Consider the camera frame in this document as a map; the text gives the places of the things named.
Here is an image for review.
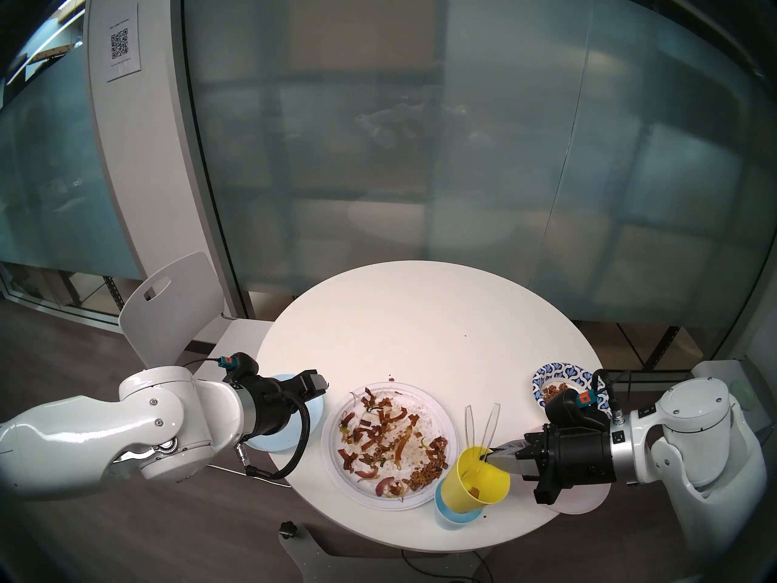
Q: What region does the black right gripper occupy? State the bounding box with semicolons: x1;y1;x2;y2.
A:
486;423;616;505

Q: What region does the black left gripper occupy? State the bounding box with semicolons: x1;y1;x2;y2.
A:
234;371;330;441

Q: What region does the yellow plastic cup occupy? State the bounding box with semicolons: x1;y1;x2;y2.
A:
441;446;512;514

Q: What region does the light blue plate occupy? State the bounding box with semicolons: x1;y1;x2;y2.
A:
246;374;326;454

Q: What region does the brown food scraps heap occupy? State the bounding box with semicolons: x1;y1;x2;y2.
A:
337;387;450;499

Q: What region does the light blue plastic cup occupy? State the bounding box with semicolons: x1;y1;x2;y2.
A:
434;480;485;527

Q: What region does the pink plate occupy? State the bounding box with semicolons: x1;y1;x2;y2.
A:
525;427;611;516

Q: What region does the blue patterned paper bowl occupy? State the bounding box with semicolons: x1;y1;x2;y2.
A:
532;363;611;420

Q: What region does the green round seat pad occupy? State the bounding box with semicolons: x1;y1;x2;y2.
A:
731;378;760;411

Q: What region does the white chair with green pad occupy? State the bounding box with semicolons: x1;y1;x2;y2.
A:
692;358;769;434

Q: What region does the black left arm hose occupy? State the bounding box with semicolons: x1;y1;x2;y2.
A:
237;394;312;481

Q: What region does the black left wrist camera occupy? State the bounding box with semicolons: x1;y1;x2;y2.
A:
219;352;259;383

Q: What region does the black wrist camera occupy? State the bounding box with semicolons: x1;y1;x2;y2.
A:
219;352;259;383
545;389;599;428

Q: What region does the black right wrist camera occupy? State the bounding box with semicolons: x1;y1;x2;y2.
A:
545;389;599;428

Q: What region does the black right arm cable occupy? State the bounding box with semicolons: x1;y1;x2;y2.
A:
592;369;627;426

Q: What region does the black cable under table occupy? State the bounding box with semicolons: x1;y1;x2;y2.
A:
399;548;487;583

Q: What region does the white chair with handle hole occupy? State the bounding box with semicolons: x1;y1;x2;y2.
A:
118;252;275;383

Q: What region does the perforated metal shelf bracket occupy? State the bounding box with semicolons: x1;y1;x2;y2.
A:
643;326;682;373

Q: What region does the QR code wall sign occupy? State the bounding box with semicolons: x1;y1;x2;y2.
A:
106;4;142;83

